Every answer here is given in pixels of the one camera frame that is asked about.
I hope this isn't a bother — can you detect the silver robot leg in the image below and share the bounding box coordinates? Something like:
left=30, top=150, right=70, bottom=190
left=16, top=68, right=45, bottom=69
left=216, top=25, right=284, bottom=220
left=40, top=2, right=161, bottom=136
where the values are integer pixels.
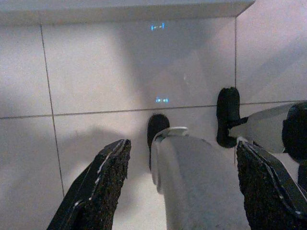
left=227, top=102, right=307, bottom=154
left=150, top=126, right=251, bottom=230

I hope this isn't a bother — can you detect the black robot right foot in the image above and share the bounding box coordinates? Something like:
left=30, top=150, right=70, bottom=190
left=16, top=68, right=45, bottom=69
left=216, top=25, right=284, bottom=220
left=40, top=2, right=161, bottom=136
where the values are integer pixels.
left=216, top=87, right=249, bottom=148

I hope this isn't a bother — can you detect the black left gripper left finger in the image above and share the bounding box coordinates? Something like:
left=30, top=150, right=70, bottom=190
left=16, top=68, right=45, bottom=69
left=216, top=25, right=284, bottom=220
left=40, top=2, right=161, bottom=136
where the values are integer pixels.
left=47, top=138, right=132, bottom=230

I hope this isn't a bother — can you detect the silver robot right leg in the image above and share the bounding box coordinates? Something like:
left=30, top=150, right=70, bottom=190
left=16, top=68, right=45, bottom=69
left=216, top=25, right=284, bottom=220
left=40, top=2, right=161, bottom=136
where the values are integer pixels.
left=227, top=102, right=307, bottom=154

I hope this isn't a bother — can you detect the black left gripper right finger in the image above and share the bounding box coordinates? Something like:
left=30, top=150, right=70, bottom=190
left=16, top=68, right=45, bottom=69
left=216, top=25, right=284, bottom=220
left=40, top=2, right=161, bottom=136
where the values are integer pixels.
left=236, top=137, right=307, bottom=230

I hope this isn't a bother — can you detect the black robot leg joint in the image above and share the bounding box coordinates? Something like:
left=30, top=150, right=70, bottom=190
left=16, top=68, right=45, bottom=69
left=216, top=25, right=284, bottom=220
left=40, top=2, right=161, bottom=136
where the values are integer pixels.
left=282, top=102, right=307, bottom=192

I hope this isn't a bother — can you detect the silver robot left leg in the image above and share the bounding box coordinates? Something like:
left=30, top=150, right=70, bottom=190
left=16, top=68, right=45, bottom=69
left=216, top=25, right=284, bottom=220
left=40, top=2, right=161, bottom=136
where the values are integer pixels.
left=150, top=126, right=251, bottom=230

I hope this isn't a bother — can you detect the white furniture base panel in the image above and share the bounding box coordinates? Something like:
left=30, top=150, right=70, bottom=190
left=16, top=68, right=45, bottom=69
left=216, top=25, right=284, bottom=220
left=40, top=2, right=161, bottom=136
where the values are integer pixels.
left=0, top=0, right=256, bottom=26

